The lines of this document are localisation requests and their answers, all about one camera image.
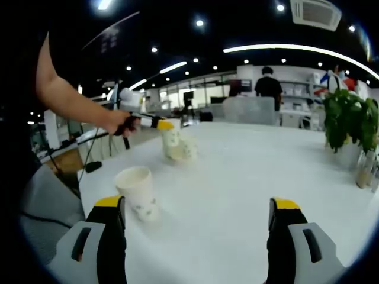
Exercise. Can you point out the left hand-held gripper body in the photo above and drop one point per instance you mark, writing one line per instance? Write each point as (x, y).
(131, 96)

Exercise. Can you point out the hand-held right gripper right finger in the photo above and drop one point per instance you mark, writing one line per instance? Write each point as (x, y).
(281, 242)

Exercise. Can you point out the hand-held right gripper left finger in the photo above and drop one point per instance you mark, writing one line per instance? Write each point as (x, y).
(112, 242)

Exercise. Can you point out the person's left hand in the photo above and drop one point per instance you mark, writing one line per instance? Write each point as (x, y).
(118, 125)

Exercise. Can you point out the short ceiling light strip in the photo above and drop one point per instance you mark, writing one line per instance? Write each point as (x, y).
(138, 84)
(173, 67)

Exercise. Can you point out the black tripod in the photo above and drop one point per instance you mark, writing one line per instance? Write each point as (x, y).
(128, 143)

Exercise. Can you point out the black bin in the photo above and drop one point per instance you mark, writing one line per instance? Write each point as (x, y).
(206, 116)

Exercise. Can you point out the white table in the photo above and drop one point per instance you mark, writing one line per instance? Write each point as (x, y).
(231, 207)

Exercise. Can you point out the small black device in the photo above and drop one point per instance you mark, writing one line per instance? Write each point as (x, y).
(93, 167)

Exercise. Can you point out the brown cabinet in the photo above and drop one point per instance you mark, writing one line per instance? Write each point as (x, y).
(65, 161)

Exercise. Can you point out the group of ceiling spotlights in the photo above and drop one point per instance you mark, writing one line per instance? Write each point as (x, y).
(199, 23)

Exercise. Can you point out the small glass jar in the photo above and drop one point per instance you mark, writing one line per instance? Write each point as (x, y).
(364, 174)

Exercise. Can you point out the person's black shirt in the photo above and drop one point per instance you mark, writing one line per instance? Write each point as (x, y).
(26, 142)

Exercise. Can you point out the green potted plant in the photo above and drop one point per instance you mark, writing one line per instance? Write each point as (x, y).
(349, 118)

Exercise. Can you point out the long curved ceiling light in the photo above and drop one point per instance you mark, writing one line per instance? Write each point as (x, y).
(281, 46)

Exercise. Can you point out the ceiling air conditioner vent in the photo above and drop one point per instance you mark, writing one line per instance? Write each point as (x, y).
(315, 13)

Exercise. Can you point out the black camera stand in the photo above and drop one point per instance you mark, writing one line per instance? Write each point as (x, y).
(188, 96)

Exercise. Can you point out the dark wall screen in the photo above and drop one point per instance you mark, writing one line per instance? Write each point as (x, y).
(240, 85)

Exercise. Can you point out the white wall shelf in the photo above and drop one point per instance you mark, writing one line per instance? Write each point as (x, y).
(296, 88)

